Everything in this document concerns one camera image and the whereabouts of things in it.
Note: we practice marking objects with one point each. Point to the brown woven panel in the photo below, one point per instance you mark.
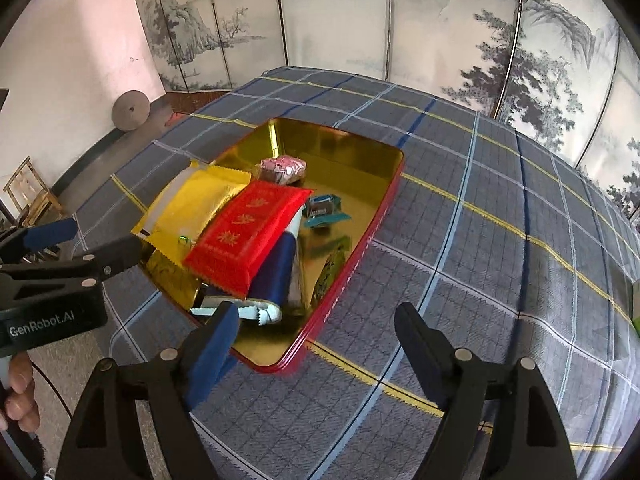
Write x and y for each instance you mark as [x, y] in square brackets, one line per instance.
[200, 100]

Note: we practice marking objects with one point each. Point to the pink snack packet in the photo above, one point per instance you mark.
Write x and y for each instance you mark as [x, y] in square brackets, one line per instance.
[282, 169]

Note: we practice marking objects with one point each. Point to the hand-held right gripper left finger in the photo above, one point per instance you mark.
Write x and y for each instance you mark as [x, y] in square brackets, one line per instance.
[215, 350]

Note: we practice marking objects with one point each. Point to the landscape painted folding screen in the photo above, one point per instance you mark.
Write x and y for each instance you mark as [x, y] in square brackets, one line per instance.
[340, 10]

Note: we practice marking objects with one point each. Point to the red snack packet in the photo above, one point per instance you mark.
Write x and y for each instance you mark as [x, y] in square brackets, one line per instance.
[245, 235]

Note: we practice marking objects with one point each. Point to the small teal candy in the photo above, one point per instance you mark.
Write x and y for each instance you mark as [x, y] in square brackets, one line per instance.
[327, 220]
[321, 206]

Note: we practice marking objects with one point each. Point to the green snack packet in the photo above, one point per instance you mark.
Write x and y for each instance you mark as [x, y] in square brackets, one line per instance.
[330, 270]

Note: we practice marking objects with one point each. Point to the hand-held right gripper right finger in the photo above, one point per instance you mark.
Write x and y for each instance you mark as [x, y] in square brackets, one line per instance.
[420, 355]

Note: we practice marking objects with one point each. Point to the yellow snack packet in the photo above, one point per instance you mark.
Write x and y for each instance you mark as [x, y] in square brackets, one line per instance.
[190, 205]

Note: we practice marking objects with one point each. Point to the person's left forearm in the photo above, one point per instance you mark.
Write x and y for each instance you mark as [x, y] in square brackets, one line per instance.
[20, 455]

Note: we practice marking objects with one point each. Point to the green object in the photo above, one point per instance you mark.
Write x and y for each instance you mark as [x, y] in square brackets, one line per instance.
[636, 322]

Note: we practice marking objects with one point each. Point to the round stone disc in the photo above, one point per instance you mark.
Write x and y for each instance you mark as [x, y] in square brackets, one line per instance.
[130, 110]

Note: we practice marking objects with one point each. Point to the red and gold tin box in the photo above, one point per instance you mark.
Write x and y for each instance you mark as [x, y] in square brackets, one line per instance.
[340, 160]

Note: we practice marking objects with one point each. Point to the blue grey plaid cloth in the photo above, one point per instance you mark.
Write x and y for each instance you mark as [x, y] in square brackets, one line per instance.
[500, 210]

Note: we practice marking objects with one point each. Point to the dark blue snack packet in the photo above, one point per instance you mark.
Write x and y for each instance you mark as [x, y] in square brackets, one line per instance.
[272, 270]

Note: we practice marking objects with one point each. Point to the person's left hand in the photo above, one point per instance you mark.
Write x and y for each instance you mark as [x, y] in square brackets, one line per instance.
[20, 372]

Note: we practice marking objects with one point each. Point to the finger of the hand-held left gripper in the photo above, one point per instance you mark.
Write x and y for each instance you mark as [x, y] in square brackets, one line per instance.
[50, 234]
[117, 255]

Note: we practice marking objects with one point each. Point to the light wooden chair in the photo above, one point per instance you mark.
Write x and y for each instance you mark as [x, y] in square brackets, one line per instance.
[32, 195]

